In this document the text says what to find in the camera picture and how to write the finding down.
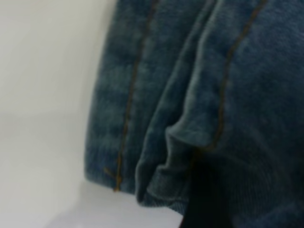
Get blue denim pants with print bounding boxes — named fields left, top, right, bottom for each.
left=84, top=0, right=304, bottom=228

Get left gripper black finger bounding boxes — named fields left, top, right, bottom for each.
left=180, top=149, right=235, bottom=228

